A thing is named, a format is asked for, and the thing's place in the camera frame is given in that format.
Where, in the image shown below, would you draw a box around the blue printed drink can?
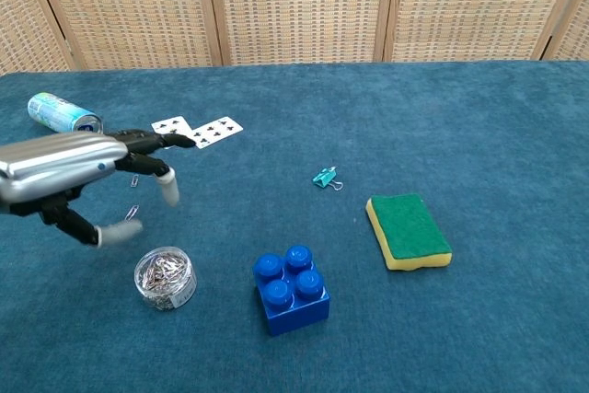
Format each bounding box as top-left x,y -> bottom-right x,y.
27,91 -> 104,135

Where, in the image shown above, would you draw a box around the blue plastic building block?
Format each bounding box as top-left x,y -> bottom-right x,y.
251,244 -> 331,338

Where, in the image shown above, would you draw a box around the teal binder clip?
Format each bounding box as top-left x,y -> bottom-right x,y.
311,165 -> 344,192

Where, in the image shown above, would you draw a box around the green yellow sponge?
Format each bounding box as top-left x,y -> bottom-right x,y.
365,192 -> 454,272

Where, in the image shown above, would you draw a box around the clear round paperclip container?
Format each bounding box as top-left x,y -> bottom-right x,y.
133,246 -> 198,312

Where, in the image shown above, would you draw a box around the playing cards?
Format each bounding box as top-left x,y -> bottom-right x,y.
191,116 -> 245,151

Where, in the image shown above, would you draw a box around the six of clubs card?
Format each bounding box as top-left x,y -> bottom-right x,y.
151,115 -> 200,151

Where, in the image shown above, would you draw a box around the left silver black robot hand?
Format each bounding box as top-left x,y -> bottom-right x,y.
0,128 -> 197,249

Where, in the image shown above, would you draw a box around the woven bamboo screen panel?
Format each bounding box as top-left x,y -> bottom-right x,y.
384,0 -> 585,64
204,0 -> 399,66
27,0 -> 232,72
542,0 -> 589,62
0,0 -> 77,75

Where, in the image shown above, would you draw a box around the blue carpet table mat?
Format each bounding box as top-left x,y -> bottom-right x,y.
0,60 -> 589,393

